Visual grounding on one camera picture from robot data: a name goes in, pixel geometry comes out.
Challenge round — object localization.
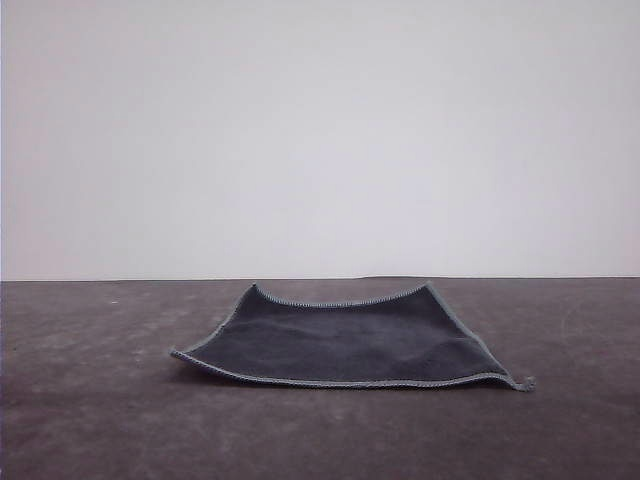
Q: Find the grey table cloth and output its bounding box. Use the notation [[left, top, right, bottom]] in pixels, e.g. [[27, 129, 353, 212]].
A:
[[0, 275, 640, 480]]

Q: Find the purple towel with grey hem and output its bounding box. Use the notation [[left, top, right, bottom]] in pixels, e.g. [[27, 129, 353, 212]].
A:
[[168, 281, 538, 394]]

